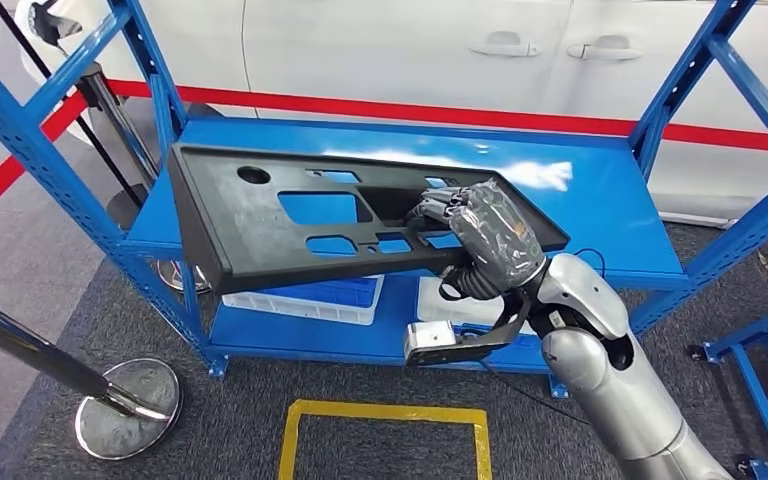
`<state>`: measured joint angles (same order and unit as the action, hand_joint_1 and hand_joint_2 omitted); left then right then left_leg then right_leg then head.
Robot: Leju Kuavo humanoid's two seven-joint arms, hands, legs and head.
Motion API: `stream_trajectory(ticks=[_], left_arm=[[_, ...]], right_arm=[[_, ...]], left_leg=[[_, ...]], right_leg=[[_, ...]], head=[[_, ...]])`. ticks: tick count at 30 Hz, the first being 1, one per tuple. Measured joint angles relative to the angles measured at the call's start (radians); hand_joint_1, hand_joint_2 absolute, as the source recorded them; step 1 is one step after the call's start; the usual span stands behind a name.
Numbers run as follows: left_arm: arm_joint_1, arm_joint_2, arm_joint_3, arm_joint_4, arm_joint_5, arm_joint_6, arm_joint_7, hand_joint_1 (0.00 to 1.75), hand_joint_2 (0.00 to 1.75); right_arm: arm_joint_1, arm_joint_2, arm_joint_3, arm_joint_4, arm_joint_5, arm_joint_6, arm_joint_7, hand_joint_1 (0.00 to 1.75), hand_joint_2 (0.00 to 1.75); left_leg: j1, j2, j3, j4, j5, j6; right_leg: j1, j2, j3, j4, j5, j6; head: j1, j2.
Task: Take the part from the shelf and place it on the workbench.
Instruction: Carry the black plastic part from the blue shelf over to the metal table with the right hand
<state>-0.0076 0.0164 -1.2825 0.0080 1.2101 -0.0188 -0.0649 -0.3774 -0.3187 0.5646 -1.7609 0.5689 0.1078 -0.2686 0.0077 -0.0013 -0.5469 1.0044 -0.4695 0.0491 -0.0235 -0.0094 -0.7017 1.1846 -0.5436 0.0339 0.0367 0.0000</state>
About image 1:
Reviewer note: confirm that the red barrier belt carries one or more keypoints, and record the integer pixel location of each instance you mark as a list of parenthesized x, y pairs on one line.
[(424, 112), (0, 182)]

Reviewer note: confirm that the black plastic plate part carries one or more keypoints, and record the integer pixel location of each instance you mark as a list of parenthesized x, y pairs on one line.
[(238, 218)]

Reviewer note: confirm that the white plastic crate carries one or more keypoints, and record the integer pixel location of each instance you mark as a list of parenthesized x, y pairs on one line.
[(450, 308), (304, 311)]

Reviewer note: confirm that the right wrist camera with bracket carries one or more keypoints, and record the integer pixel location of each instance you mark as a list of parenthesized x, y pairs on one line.
[(434, 341)]

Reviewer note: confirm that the blue metal shelf rack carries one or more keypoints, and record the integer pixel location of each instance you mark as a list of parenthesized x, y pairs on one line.
[(762, 404), (622, 218)]

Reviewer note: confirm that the white car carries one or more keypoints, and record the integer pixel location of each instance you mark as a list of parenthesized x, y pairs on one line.
[(390, 53)]

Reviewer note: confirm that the chrome stanchion post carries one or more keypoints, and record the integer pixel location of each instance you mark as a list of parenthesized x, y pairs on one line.
[(129, 411), (112, 112)]

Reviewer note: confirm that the yellow floor tape square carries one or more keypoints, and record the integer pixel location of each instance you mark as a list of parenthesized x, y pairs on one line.
[(288, 450)]

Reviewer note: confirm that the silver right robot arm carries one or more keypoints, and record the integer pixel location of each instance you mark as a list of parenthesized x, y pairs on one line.
[(596, 371)]

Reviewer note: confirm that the black stanchion post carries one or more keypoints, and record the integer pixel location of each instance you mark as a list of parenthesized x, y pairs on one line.
[(129, 208)]

